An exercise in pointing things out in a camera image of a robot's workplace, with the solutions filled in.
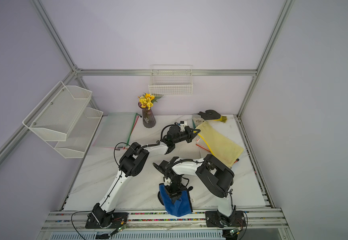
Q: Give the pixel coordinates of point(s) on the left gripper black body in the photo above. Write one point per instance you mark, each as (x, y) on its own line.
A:
(186, 135)

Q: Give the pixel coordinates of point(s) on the white wire wall basket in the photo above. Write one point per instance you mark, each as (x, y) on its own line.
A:
(171, 80)

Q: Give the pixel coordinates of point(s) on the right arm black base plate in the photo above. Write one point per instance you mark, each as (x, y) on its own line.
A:
(217, 219)

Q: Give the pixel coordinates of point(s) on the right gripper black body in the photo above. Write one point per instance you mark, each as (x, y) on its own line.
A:
(176, 187)

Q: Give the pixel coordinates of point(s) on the black yellow work glove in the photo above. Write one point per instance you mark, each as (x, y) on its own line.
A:
(212, 115)

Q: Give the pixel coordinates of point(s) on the yellow mesh document bag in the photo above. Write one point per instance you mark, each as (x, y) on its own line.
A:
(223, 148)

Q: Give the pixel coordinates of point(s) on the blue microfiber cleaning cloth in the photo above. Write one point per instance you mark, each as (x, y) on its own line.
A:
(178, 208)

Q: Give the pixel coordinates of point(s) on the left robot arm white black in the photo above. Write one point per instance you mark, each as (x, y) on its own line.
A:
(133, 161)

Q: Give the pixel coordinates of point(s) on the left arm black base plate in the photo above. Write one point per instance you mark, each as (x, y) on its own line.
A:
(109, 221)

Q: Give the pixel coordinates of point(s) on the aluminium frame rail base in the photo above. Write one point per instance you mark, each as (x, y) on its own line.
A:
(256, 224)

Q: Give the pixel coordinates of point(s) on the green white work glove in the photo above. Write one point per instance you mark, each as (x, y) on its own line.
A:
(197, 120)

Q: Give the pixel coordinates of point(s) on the pink mesh document bag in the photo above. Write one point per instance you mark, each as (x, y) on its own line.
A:
(133, 126)

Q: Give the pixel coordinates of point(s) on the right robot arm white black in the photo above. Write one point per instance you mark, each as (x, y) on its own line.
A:
(215, 176)

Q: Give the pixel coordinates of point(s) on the yellow artificial flowers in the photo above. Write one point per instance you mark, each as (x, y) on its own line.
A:
(146, 101)

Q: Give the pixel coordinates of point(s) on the white two-tier mesh shelf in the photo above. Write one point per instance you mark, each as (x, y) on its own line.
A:
(64, 120)

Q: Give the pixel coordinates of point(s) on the dark purple glass vase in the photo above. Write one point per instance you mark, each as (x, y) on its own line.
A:
(149, 120)

